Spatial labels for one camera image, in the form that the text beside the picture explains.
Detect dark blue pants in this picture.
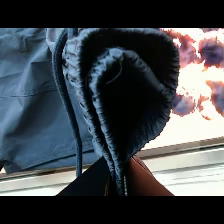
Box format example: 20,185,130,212
0,27,181,197

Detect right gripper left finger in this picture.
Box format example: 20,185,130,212
56,156,113,197

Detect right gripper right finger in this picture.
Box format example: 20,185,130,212
124,155,175,197

